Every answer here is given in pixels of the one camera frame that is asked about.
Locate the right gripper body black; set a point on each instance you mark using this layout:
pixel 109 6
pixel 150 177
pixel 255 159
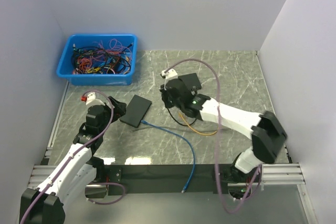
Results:
pixel 169 102

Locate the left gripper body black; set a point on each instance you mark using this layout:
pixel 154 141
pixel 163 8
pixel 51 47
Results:
pixel 108 115

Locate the black network switch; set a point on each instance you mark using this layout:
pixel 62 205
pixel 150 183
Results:
pixel 135 111
pixel 191 81

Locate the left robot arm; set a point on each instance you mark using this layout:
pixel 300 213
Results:
pixel 47 203

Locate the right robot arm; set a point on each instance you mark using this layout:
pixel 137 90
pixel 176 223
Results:
pixel 263 129

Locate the blue plastic bin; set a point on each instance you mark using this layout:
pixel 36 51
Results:
pixel 98 59

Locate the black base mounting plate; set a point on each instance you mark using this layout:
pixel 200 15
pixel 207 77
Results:
pixel 142 179

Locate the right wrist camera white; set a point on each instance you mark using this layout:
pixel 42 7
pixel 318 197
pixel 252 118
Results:
pixel 169 74

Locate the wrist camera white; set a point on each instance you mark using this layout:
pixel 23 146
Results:
pixel 90 99
pixel 169 74

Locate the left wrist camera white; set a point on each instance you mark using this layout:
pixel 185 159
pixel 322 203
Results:
pixel 90 99

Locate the aluminium rail frame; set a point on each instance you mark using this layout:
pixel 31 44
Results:
pixel 264 174

